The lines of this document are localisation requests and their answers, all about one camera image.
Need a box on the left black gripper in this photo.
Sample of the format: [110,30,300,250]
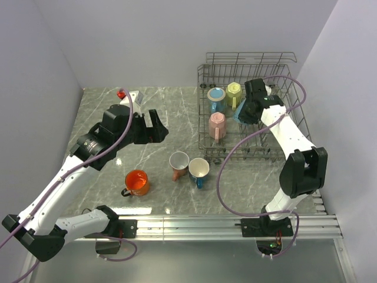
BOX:
[115,108,168,150]

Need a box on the light blue floral mug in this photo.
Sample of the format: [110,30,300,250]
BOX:
[233,100,247,126]

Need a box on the yellow faceted mug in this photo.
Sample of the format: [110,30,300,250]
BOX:
[226,82,242,111]

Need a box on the pink faceted mug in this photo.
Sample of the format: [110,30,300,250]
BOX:
[209,112,227,143]

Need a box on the blue mug orange interior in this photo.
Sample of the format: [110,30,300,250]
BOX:
[207,87,226,114]

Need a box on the salmon floral mug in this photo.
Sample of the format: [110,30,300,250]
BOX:
[169,151,190,182]

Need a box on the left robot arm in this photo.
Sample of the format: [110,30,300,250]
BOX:
[2,104,168,262]

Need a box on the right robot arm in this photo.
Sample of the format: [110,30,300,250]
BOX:
[239,78,328,236]

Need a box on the dark blue mug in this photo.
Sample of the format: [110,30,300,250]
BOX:
[188,158,210,189]

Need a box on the wire dish rack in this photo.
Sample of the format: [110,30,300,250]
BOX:
[196,52,313,165]

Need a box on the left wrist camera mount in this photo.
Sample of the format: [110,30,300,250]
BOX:
[117,88,144,116]

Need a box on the orange mug black handle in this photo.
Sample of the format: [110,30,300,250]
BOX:
[121,170,150,197]

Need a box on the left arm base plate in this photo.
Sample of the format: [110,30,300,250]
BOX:
[86,219,138,239]

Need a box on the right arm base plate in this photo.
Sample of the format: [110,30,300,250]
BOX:
[236,216,294,238]

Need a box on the aluminium mounting rail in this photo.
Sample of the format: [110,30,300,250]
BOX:
[119,215,343,241]

